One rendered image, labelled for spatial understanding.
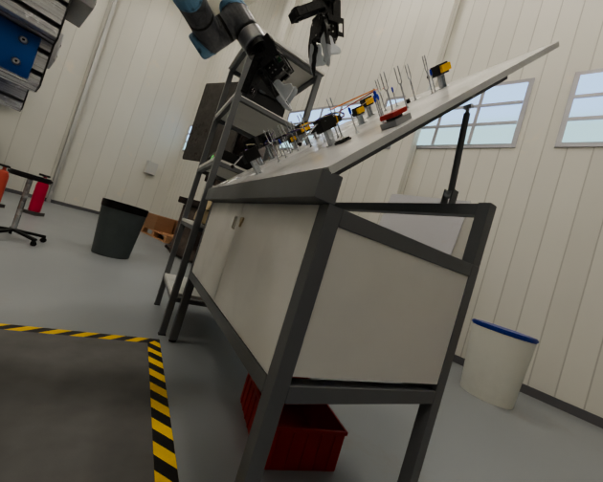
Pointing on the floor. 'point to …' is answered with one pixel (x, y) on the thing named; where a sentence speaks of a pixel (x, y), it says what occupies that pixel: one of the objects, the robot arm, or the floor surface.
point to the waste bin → (118, 229)
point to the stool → (19, 209)
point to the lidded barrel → (496, 362)
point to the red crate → (299, 434)
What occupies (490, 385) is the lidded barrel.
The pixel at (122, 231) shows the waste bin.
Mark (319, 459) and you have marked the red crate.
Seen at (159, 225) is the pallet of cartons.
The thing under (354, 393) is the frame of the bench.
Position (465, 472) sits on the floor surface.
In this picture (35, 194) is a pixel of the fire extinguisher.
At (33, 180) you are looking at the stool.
